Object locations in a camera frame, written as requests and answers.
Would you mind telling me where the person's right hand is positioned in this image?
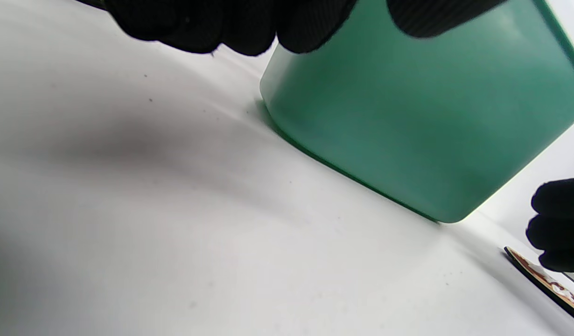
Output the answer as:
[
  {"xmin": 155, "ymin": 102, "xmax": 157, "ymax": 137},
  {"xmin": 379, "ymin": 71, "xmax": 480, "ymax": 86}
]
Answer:
[{"xmin": 526, "ymin": 179, "xmax": 574, "ymax": 273}]

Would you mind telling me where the green plastic bin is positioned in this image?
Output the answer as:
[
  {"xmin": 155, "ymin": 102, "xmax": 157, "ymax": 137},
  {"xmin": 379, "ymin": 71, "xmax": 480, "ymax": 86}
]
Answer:
[{"xmin": 260, "ymin": 0, "xmax": 574, "ymax": 224}]

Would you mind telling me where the brown cat coaster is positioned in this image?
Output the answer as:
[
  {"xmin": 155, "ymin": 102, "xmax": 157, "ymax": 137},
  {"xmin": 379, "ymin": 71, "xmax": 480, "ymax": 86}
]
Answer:
[{"xmin": 504, "ymin": 246, "xmax": 574, "ymax": 327}]

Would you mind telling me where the person's left hand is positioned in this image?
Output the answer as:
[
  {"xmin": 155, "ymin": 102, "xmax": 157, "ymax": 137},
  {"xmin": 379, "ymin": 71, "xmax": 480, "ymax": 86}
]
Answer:
[{"xmin": 105, "ymin": 0, "xmax": 507, "ymax": 56}]

